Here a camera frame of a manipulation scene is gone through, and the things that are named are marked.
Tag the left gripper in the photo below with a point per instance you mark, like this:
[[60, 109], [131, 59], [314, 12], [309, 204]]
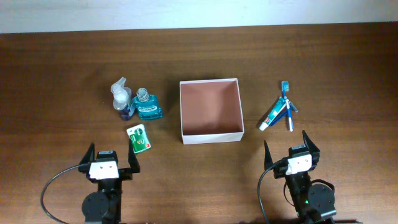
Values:
[[126, 174]]

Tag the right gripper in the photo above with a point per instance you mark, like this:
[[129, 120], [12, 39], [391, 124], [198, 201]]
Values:
[[314, 151]]

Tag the green soap bar pack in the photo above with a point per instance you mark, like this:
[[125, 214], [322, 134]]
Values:
[[138, 137]]

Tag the dark blue toothbrush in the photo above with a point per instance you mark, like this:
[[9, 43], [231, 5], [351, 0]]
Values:
[[283, 113]]

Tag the toothpaste tube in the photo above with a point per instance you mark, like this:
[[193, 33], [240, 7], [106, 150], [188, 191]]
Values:
[[278, 107]]

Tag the clear pump soap bottle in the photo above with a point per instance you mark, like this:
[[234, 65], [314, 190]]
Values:
[[122, 99]]

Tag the blue mouthwash bottle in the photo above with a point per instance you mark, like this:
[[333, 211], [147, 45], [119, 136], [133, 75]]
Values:
[[147, 105]]

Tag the light blue toothbrush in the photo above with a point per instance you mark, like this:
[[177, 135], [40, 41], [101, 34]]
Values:
[[285, 89]]

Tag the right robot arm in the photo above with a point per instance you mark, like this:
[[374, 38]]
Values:
[[313, 200]]

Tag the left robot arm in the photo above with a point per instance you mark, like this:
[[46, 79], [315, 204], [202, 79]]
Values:
[[103, 206]]

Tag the white cardboard box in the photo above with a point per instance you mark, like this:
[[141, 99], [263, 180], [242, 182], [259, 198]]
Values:
[[211, 111]]

